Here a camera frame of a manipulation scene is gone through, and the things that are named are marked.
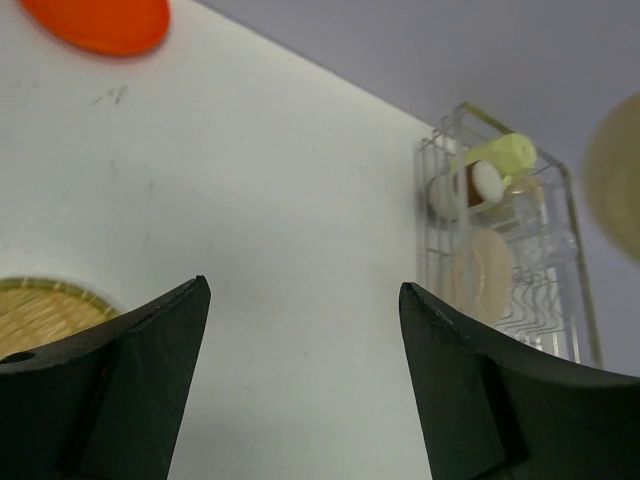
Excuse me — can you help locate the beige floral plate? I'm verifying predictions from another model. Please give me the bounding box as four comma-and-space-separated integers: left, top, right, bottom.
583, 93, 639, 262

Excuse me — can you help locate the yellow woven pattern plate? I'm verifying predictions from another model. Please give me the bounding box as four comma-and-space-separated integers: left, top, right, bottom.
1, 277, 120, 358

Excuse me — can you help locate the pale green mug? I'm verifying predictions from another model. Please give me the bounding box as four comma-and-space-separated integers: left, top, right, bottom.
463, 133, 537, 187

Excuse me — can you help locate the clear plastic cup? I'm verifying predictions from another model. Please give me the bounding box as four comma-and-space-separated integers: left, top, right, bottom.
484, 193, 543, 235

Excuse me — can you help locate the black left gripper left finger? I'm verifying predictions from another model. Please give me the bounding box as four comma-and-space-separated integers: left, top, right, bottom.
1, 276, 211, 479

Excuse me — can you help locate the wire dish rack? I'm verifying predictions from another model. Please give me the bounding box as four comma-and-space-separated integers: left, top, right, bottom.
415, 102, 603, 368

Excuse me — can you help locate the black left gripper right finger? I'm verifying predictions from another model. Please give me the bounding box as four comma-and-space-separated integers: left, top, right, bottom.
399, 283, 639, 479

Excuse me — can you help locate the beige plate black spot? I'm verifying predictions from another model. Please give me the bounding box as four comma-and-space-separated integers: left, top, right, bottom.
441, 228, 513, 325

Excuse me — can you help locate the orange plastic plate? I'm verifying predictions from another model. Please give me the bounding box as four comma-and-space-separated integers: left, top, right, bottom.
19, 0, 171, 57

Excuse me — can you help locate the metal tumbler cup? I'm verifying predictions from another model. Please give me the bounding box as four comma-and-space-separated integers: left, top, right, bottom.
427, 160, 511, 221

